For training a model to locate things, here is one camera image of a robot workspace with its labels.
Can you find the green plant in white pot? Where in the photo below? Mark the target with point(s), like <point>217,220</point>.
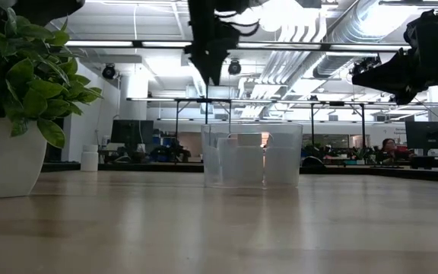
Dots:
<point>21,76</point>

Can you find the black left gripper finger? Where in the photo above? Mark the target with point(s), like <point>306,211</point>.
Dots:
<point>211,78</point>
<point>209,55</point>

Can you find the black background rig frame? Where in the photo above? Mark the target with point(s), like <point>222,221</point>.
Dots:
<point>312,125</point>
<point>177,118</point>

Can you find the black computer monitor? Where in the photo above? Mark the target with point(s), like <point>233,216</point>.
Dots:
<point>131,131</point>
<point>428,135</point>

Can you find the black office chair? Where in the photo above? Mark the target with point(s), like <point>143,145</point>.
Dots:
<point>312,162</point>

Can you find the silver ventilation duct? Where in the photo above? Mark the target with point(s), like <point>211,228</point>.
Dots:
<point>356,23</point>

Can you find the white pill bottle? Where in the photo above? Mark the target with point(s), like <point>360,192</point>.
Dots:
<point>281,167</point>
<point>89,161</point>
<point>242,165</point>

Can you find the black tripod stand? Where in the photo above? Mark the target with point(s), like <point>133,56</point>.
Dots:
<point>206,108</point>

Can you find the black beam with light strips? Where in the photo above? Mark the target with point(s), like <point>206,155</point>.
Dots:
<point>127,44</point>

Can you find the black aluminium table frame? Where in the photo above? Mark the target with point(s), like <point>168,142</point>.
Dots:
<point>146,167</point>

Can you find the person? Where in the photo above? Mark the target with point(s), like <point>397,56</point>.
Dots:
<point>389,147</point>

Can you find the clear plastic basket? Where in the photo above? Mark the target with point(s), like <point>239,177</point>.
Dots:
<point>213,171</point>

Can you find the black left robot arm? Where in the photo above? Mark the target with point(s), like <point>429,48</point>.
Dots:
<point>51,9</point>

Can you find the black round ceiling fixture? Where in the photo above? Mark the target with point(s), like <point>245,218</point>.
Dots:
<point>109,71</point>
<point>234,67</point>

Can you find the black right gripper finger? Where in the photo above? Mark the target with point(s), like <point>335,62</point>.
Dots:
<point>406,98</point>
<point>386,74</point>

